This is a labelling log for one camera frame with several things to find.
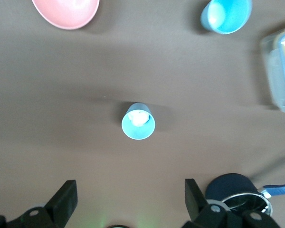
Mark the clear plastic food container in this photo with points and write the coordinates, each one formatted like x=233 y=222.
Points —
x=278 y=71

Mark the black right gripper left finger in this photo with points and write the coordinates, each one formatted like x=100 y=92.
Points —
x=61 y=202

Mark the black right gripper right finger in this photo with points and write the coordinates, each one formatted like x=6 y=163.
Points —
x=196 y=204

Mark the pink bowl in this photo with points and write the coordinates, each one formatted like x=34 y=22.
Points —
x=66 y=12

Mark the light blue plastic cup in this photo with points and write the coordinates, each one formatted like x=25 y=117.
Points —
x=137 y=133
x=228 y=16

